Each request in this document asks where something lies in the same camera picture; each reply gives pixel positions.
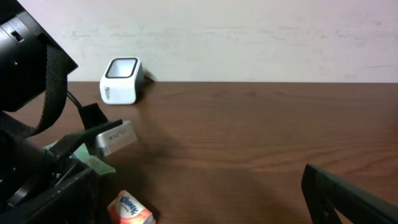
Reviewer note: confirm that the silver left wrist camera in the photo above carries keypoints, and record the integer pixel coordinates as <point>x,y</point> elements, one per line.
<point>115,139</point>

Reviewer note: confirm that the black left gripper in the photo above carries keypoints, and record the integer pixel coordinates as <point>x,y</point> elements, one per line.
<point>27,171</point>

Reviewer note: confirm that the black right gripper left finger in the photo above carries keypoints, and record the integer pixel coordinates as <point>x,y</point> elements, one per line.
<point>75,200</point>

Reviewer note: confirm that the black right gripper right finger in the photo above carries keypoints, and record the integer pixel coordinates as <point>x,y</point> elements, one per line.
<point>327,195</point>

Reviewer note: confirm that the orange white tissue pack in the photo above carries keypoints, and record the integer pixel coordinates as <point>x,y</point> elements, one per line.
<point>125,209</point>

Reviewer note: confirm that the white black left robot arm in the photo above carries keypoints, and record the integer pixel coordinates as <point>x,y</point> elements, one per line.
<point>32,63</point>

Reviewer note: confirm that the white barcode scanner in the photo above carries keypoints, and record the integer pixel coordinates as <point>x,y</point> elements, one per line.
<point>122,82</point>

